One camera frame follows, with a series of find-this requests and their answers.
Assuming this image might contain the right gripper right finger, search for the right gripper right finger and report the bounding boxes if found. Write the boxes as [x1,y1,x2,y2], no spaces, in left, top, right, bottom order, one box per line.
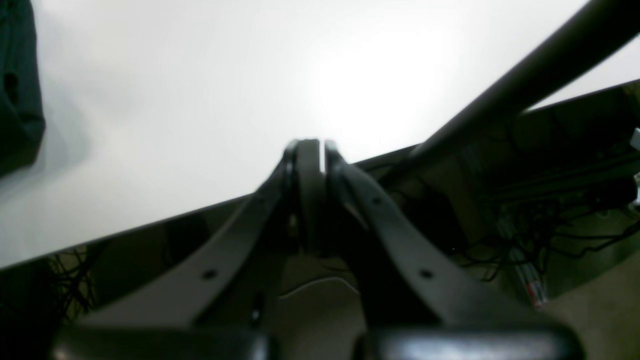
[324,140,585,360]

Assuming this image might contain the black t-shirt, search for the black t-shirt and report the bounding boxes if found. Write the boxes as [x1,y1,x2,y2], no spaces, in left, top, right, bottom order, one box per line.
[0,0,46,177]

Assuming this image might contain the tangled black floor cables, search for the tangled black floor cables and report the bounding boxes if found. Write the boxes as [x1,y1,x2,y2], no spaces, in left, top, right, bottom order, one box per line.
[450,150,640,281]

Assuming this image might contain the black diagonal pole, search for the black diagonal pole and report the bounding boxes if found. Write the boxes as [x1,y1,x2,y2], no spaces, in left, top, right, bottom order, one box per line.
[379,0,639,187]

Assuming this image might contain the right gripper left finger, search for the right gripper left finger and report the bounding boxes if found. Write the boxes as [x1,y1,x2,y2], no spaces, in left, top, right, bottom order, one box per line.
[50,139,322,360]

